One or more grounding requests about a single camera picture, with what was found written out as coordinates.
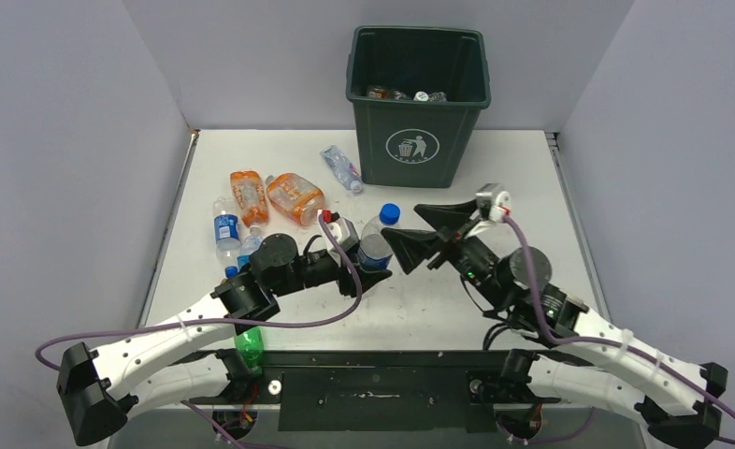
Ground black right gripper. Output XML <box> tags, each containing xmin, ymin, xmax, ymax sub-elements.
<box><xmin>381</xmin><ymin>198</ymin><xmax>512</xmax><ymax>311</ymax></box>

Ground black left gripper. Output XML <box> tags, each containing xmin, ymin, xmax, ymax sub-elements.
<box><xmin>270</xmin><ymin>239</ymin><xmax>391</xmax><ymax>297</ymax></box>

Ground blue label bottle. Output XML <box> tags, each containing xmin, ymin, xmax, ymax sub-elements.
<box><xmin>357</xmin><ymin>203</ymin><xmax>401</xmax><ymax>271</ymax></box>
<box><xmin>212</xmin><ymin>196</ymin><xmax>241</xmax><ymax>277</ymax></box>

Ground crushed orange bottle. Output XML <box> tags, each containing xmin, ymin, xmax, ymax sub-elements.
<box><xmin>230</xmin><ymin>170</ymin><xmax>269</xmax><ymax>227</ymax></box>
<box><xmin>266</xmin><ymin>172</ymin><xmax>325</xmax><ymax>226</ymax></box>

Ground green plastic bottle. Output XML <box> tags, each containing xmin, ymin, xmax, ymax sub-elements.
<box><xmin>235</xmin><ymin>327</ymin><xmax>265</xmax><ymax>376</ymax></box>

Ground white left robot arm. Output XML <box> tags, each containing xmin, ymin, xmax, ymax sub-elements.
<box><xmin>57</xmin><ymin>234</ymin><xmax>392</xmax><ymax>446</ymax></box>

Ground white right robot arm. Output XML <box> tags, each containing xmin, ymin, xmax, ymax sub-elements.
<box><xmin>382</xmin><ymin>200</ymin><xmax>728</xmax><ymax>448</ymax></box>

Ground dark green plastic trash bin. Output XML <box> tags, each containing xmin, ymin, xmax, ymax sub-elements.
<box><xmin>345</xmin><ymin>26</ymin><xmax>491</xmax><ymax>188</ymax></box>

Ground bottles inside bin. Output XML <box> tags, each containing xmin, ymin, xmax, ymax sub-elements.
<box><xmin>366</xmin><ymin>85</ymin><xmax>447</xmax><ymax>102</ymax></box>

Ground crushed clear bottle white cap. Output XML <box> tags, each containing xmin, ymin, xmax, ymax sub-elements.
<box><xmin>320</xmin><ymin>146</ymin><xmax>364</xmax><ymax>195</ymax></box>

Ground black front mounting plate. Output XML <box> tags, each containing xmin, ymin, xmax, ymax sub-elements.
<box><xmin>189</xmin><ymin>350</ymin><xmax>625</xmax><ymax>434</ymax></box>

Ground light blue water bottle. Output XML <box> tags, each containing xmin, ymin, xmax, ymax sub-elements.
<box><xmin>237</xmin><ymin>224</ymin><xmax>264</xmax><ymax>270</ymax></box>

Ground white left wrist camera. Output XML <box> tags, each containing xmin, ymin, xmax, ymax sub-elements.
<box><xmin>317</xmin><ymin>210</ymin><xmax>359</xmax><ymax>253</ymax></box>

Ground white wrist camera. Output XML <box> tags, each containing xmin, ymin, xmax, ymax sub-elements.
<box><xmin>475</xmin><ymin>183</ymin><xmax>511</xmax><ymax>223</ymax></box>
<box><xmin>317</xmin><ymin>210</ymin><xmax>359</xmax><ymax>253</ymax></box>

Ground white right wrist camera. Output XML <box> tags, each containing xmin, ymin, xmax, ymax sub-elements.
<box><xmin>475</xmin><ymin>183</ymin><xmax>511</xmax><ymax>223</ymax></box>

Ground aluminium rail frame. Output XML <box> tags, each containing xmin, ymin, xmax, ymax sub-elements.
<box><xmin>543</xmin><ymin>131</ymin><xmax>658</xmax><ymax>412</ymax></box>

